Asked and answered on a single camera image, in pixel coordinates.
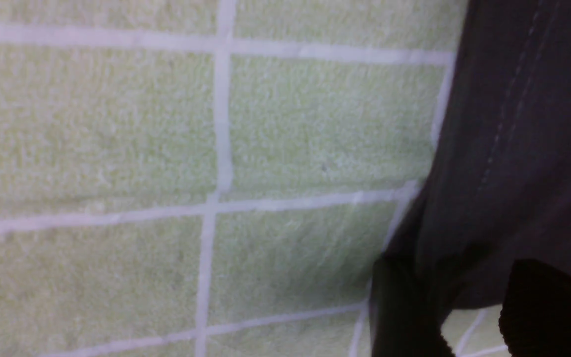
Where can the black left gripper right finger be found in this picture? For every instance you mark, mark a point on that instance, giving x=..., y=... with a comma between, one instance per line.
x=535, y=319

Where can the dark gray long-sleeved shirt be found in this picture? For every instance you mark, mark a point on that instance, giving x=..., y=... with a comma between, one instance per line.
x=499, y=188

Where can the light green checkered table mat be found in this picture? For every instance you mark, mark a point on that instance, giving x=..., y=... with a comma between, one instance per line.
x=210, y=178

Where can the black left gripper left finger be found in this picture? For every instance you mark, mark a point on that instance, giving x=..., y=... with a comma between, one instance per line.
x=405, y=319

